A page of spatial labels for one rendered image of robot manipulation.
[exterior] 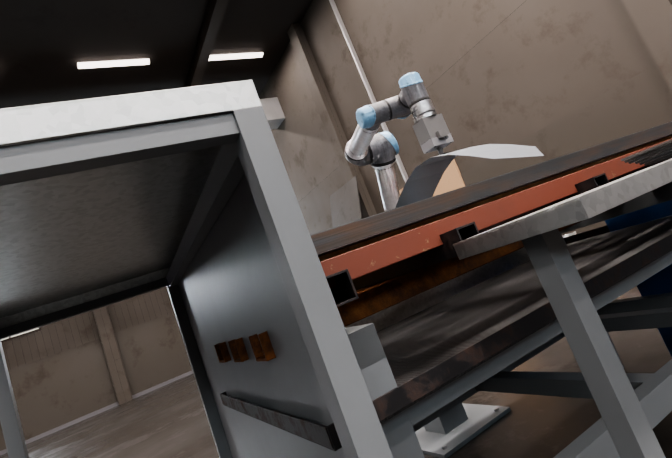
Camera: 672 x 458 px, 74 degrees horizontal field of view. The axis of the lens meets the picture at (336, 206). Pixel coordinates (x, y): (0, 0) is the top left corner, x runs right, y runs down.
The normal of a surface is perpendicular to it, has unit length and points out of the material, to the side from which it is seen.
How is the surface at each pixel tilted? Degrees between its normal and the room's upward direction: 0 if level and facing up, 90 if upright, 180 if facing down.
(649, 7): 90
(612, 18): 90
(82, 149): 90
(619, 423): 90
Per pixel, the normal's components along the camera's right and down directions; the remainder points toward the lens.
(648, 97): -0.83, 0.23
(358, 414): 0.40, -0.31
